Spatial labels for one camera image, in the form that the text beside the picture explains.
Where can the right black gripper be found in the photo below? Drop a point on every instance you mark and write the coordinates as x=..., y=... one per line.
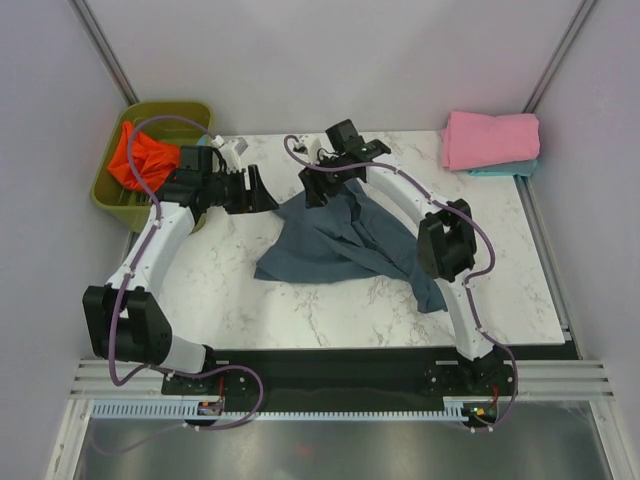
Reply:
x=315, y=188

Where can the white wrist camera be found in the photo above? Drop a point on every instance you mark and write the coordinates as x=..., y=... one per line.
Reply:
x=308, y=146
x=231, y=149

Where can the aluminium rail frame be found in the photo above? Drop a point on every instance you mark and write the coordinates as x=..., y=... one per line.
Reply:
x=542, y=373

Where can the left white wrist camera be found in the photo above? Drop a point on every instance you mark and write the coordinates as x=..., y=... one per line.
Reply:
x=231, y=149

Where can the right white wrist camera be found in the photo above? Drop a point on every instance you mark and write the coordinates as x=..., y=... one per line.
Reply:
x=308, y=146

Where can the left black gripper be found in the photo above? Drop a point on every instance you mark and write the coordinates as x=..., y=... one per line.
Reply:
x=256, y=199

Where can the olive green plastic bin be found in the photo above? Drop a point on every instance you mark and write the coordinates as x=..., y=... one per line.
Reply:
x=131, y=208

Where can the folded teal t shirt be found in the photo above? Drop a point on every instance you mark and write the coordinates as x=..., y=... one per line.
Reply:
x=512, y=169

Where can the slotted cable duct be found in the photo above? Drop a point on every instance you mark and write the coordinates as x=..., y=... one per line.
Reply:
x=192, y=410

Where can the right corner aluminium post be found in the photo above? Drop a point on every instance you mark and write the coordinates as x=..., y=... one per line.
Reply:
x=576, y=26

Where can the grey-blue t shirt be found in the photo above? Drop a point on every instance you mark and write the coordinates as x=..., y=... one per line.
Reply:
x=352, y=237

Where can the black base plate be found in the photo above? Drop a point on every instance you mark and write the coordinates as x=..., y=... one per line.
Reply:
x=351, y=379

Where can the folded pink t shirt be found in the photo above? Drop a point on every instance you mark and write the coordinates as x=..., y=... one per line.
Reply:
x=473, y=141

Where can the corner aluminium post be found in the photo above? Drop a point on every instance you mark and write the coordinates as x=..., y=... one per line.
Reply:
x=576, y=26
x=101, y=44

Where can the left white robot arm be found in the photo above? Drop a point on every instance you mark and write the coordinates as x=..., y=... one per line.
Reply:
x=124, y=319

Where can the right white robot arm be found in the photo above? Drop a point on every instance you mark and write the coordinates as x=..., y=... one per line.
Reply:
x=446, y=242

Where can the orange t shirt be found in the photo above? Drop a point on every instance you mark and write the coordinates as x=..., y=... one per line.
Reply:
x=154, y=160

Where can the left corner aluminium post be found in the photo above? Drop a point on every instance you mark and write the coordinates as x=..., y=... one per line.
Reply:
x=101, y=44

